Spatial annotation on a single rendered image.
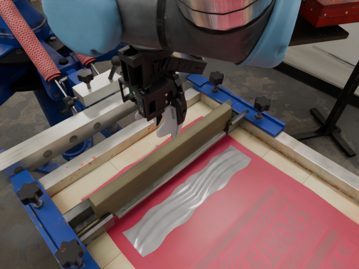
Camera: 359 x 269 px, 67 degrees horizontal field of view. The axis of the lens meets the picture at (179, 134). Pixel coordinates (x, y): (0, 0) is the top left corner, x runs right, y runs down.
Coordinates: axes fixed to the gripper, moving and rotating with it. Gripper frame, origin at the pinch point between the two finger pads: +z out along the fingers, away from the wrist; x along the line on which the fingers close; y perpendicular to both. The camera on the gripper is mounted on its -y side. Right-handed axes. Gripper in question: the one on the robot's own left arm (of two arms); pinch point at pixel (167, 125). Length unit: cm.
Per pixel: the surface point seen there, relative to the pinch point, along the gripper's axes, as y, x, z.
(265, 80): -176, -64, 116
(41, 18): -8, -79, 6
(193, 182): -1.2, 6.8, 15.9
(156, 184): 6.7, 2.9, 12.3
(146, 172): 8.3, 2.0, 6.7
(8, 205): 46, -101, 112
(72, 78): 1.7, -40.2, 8.2
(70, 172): 18.8, -14.3, 12.8
